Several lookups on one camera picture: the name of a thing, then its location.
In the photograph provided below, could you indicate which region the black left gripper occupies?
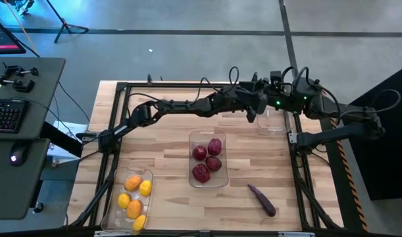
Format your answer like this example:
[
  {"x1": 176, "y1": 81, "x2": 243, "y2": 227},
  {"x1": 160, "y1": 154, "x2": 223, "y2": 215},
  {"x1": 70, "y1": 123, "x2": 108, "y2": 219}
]
[{"x1": 235, "y1": 80, "x2": 269, "y2": 123}]

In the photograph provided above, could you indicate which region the dark red apple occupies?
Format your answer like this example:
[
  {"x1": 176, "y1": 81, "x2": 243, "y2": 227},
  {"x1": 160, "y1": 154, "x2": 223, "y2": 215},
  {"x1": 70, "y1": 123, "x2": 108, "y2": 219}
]
[
  {"x1": 205, "y1": 155, "x2": 223, "y2": 172},
  {"x1": 191, "y1": 145, "x2": 208, "y2": 161},
  {"x1": 207, "y1": 138, "x2": 223, "y2": 157},
  {"x1": 191, "y1": 163, "x2": 211, "y2": 184}
]

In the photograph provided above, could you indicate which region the dark purple eggplant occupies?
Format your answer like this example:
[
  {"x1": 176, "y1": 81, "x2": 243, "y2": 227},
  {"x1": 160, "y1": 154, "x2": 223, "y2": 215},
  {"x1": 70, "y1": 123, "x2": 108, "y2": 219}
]
[{"x1": 247, "y1": 184, "x2": 277, "y2": 218}]

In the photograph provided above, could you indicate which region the yellow lemon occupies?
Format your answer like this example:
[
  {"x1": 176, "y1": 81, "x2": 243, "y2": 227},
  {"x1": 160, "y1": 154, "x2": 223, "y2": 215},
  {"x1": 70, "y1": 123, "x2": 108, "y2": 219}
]
[
  {"x1": 117, "y1": 193, "x2": 132, "y2": 210},
  {"x1": 132, "y1": 215, "x2": 147, "y2": 232},
  {"x1": 139, "y1": 180, "x2": 153, "y2": 198}
]

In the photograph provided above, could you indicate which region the clear plastic bin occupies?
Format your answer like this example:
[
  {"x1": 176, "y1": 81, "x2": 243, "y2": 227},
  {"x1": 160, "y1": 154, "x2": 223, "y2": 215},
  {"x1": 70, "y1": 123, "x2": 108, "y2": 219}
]
[
  {"x1": 256, "y1": 105, "x2": 295, "y2": 136},
  {"x1": 188, "y1": 130, "x2": 230, "y2": 189},
  {"x1": 101, "y1": 167, "x2": 155, "y2": 235}
]

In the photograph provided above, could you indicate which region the black board with hazard stripe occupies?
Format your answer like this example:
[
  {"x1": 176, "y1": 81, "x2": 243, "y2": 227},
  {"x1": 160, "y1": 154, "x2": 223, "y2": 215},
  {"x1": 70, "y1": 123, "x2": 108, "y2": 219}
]
[{"x1": 312, "y1": 85, "x2": 369, "y2": 233}]

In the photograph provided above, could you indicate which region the white tape strip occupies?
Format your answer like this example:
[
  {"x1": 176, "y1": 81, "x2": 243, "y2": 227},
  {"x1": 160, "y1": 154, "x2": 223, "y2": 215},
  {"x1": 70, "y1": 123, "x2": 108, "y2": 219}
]
[
  {"x1": 278, "y1": 231, "x2": 316, "y2": 237},
  {"x1": 93, "y1": 230, "x2": 132, "y2": 237}
]

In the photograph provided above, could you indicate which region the white and blue box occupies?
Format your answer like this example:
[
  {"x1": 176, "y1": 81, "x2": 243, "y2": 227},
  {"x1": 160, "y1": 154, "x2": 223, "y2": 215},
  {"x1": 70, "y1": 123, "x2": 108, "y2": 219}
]
[{"x1": 47, "y1": 120, "x2": 89, "y2": 165}]

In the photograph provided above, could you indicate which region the black tripod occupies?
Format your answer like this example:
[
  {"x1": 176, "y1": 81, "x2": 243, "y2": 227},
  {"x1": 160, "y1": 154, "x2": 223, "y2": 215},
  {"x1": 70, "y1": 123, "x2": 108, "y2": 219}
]
[{"x1": 44, "y1": 0, "x2": 89, "y2": 44}]

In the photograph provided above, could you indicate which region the grey desk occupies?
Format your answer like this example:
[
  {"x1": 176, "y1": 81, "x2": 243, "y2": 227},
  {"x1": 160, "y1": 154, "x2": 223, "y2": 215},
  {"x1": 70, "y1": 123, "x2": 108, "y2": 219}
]
[{"x1": 0, "y1": 57, "x2": 66, "y2": 221}]

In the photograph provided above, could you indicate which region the black computer mouse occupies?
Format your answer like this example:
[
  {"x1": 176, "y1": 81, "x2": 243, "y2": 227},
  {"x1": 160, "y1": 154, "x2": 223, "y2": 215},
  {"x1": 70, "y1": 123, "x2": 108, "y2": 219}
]
[{"x1": 9, "y1": 142, "x2": 30, "y2": 167}]

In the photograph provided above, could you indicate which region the black keyboard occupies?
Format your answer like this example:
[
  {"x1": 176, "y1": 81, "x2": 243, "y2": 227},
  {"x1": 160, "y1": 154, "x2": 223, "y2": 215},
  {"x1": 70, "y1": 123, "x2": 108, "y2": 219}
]
[{"x1": 0, "y1": 97, "x2": 30, "y2": 134}]

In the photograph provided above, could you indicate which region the black monitor screen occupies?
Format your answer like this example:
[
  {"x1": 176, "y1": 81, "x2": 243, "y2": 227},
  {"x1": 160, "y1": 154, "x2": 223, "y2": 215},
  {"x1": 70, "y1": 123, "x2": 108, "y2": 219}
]
[{"x1": 0, "y1": 13, "x2": 27, "y2": 55}]

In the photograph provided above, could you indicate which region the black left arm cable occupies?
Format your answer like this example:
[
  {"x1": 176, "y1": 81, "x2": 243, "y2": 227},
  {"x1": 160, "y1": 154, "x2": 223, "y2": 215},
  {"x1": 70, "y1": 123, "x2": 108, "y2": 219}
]
[{"x1": 126, "y1": 65, "x2": 241, "y2": 103}]

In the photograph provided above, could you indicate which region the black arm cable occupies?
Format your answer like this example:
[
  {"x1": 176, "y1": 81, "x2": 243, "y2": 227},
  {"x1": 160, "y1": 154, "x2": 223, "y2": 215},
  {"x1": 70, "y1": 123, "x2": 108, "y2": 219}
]
[
  {"x1": 338, "y1": 89, "x2": 402, "y2": 115},
  {"x1": 126, "y1": 65, "x2": 241, "y2": 103}
]

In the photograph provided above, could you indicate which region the black metal table frame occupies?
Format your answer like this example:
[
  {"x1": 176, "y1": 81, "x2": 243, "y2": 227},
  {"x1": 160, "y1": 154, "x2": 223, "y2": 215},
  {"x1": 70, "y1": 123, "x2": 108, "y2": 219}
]
[{"x1": 88, "y1": 80, "x2": 345, "y2": 231}]

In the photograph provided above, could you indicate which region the black cable bundle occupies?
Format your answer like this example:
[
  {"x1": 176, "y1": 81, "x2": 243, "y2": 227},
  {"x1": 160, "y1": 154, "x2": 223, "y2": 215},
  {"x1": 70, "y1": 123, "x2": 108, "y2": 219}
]
[
  {"x1": 291, "y1": 154, "x2": 339, "y2": 230},
  {"x1": 68, "y1": 177, "x2": 111, "y2": 228}
]

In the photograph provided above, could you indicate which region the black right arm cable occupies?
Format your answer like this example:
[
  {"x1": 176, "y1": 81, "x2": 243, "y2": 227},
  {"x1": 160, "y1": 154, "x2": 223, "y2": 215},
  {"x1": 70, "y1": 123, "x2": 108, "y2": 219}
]
[{"x1": 338, "y1": 89, "x2": 402, "y2": 115}]

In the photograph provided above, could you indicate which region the black desk cable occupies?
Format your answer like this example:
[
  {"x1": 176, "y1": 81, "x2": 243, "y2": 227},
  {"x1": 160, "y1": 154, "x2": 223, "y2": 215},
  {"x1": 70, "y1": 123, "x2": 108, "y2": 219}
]
[{"x1": 57, "y1": 80, "x2": 91, "y2": 123}]

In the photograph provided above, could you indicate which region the tan cord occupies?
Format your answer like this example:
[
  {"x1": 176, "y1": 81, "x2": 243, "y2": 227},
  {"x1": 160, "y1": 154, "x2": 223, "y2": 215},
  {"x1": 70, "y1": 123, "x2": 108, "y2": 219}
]
[{"x1": 3, "y1": 0, "x2": 40, "y2": 57}]

